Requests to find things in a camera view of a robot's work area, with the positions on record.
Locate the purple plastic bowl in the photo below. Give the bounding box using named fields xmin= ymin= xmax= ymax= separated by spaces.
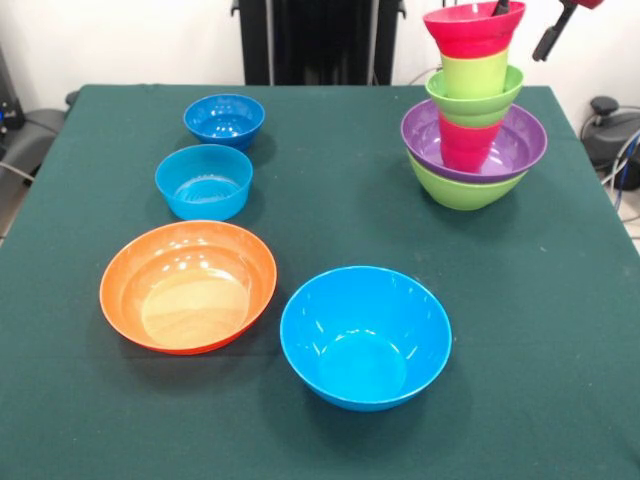
xmin=399 ymin=98 xmax=549 ymax=185

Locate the green plastic cup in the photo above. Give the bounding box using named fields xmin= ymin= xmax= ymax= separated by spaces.
xmin=439 ymin=48 xmax=511 ymax=101

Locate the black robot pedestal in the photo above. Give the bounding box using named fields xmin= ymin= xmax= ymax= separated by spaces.
xmin=230 ymin=0 xmax=407 ymax=87

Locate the red plastic cup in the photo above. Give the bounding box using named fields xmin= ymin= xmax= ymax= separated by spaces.
xmin=438 ymin=111 xmax=504 ymax=174

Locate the small ribbed green bowl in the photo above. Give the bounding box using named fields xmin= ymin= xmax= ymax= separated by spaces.
xmin=424 ymin=64 xmax=525 ymax=129

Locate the dark blue bowl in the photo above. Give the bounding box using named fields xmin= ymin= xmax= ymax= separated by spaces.
xmin=182 ymin=93 xmax=267 ymax=153

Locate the large light blue bowl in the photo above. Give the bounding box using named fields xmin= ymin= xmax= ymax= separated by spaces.
xmin=279 ymin=265 xmax=454 ymax=413

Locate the black box device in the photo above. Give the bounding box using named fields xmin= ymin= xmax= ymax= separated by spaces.
xmin=0 ymin=44 xmax=26 ymax=132

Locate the large green bowl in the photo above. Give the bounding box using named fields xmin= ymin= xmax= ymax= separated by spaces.
xmin=406 ymin=149 xmax=530 ymax=212

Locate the dark green table cloth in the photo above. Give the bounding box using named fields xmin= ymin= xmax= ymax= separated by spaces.
xmin=0 ymin=83 xmax=640 ymax=480

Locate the orange plastic bowl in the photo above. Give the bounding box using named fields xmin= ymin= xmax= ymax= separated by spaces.
xmin=98 ymin=219 xmax=279 ymax=356

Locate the ribbed light blue bowl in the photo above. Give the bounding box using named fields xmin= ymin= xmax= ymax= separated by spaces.
xmin=154 ymin=143 xmax=254 ymax=222

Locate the pink plastic bowl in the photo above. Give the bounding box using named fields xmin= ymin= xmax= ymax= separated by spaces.
xmin=422 ymin=0 xmax=527 ymax=61

